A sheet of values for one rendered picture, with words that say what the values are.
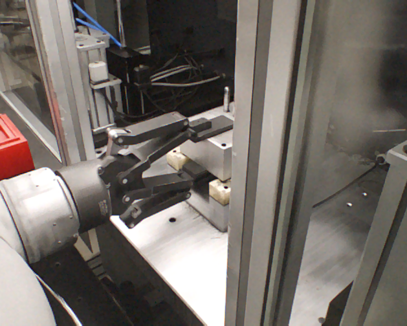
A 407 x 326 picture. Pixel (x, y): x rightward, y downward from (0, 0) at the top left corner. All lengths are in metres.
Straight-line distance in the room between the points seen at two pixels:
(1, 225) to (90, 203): 0.09
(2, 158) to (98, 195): 0.30
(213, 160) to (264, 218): 0.25
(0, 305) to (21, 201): 0.18
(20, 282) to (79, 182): 0.18
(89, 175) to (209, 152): 0.16
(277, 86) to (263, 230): 0.10
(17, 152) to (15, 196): 0.29
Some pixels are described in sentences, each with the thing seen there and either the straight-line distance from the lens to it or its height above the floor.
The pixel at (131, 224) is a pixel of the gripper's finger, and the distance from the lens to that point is 0.50.
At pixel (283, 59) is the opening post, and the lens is 0.21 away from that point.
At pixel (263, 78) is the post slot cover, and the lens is 0.23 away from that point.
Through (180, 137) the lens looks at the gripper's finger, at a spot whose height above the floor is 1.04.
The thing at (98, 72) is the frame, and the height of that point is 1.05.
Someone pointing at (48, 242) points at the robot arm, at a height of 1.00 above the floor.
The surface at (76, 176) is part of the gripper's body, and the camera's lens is 0.43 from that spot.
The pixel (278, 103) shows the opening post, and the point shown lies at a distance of 0.22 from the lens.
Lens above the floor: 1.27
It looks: 33 degrees down
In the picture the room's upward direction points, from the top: straight up
